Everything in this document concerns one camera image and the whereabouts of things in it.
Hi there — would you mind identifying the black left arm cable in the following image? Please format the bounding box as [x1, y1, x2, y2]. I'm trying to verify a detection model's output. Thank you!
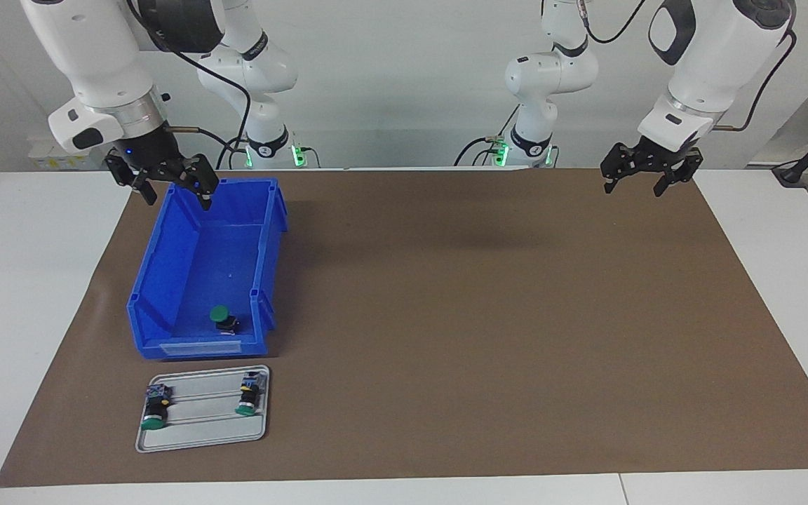
[541, 0, 796, 133]

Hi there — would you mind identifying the brown table mat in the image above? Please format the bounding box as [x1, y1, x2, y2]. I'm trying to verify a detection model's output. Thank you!
[0, 167, 808, 488]

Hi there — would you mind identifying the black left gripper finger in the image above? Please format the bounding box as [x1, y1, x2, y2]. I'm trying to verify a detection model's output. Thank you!
[600, 142, 637, 195]
[652, 152, 704, 198]

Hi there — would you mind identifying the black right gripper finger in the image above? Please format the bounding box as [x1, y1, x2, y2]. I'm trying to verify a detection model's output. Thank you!
[168, 154, 221, 212]
[105, 153, 160, 207]

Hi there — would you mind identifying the black arm base cable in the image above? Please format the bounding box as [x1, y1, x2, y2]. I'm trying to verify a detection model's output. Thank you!
[454, 135, 501, 168]

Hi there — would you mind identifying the blue plastic storage bin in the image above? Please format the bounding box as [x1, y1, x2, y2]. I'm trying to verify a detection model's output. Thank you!
[126, 177, 288, 361]

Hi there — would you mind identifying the silver metal tray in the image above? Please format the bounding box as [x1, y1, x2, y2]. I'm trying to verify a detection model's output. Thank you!
[135, 365, 271, 454]

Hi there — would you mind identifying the green push button switch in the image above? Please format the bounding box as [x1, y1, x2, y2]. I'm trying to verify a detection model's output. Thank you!
[235, 372, 268, 417]
[140, 384, 173, 431]
[209, 305, 241, 336]

